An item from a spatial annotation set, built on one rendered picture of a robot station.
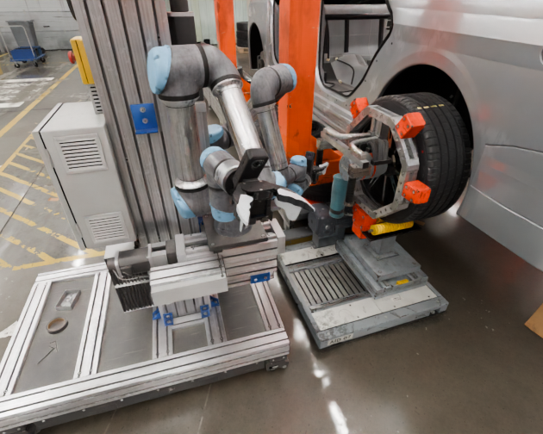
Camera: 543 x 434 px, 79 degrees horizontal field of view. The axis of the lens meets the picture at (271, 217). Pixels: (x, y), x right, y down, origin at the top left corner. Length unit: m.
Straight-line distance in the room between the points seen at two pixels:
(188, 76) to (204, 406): 1.41
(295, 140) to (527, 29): 1.14
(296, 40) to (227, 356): 1.58
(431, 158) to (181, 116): 1.05
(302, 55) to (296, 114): 0.30
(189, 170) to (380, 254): 1.42
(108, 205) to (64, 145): 0.25
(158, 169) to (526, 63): 1.33
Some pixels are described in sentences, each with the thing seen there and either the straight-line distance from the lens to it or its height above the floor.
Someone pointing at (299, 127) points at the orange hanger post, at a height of 0.93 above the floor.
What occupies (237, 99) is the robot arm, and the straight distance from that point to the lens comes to 0.99.
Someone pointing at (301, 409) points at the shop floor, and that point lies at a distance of 1.75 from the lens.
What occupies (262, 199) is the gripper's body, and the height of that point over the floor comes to 1.22.
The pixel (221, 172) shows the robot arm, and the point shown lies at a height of 1.24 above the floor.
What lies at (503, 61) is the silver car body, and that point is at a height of 1.38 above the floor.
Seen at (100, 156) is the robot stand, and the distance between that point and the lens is 1.25.
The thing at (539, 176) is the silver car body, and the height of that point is 1.06.
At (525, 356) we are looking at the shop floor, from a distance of 2.30.
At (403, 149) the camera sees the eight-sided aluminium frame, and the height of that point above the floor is 1.02.
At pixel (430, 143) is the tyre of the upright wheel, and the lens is 1.60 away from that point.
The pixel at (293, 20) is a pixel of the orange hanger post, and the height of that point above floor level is 1.47.
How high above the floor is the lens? 1.58
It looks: 34 degrees down
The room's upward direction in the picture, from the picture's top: straight up
